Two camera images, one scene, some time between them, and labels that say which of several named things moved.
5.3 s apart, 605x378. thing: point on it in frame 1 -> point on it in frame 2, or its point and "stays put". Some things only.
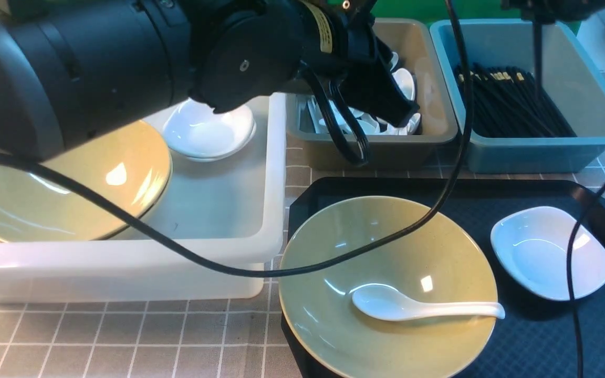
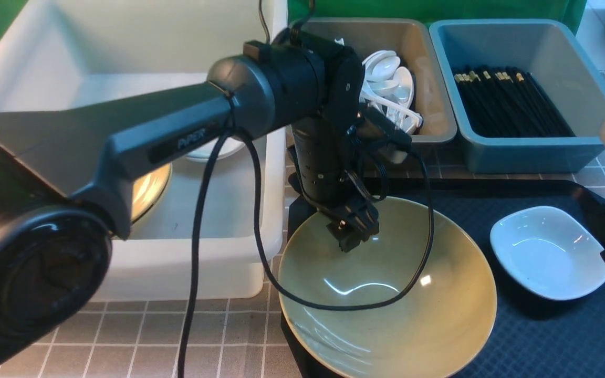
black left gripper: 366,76 -> 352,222
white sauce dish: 530,245 stays put
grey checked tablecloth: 181,339 stays put
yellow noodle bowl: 444,262 stays put
